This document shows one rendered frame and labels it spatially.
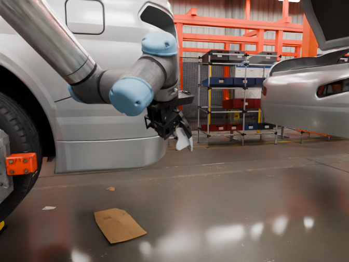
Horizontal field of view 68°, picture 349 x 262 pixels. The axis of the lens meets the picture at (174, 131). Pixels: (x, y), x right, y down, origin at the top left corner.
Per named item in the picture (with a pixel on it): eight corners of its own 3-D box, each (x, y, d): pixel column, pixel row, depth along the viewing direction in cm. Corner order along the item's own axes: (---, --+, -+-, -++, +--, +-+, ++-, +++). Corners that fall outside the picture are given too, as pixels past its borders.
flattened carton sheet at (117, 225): (123, 209, 255) (123, 205, 254) (148, 235, 209) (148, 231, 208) (92, 216, 239) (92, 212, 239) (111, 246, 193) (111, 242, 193)
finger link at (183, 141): (180, 161, 76) (164, 136, 73) (193, 148, 79) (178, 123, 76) (187, 161, 74) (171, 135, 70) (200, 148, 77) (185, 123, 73)
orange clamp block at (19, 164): (13, 170, 106) (37, 168, 108) (5, 176, 99) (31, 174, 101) (12, 153, 105) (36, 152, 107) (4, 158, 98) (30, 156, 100)
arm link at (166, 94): (161, 66, 66) (186, 78, 63) (162, 81, 70) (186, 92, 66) (140, 81, 63) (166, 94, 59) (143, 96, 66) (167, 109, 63)
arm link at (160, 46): (131, 44, 53) (150, 25, 58) (138, 87, 61) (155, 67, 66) (165, 52, 51) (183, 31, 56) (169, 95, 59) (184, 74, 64)
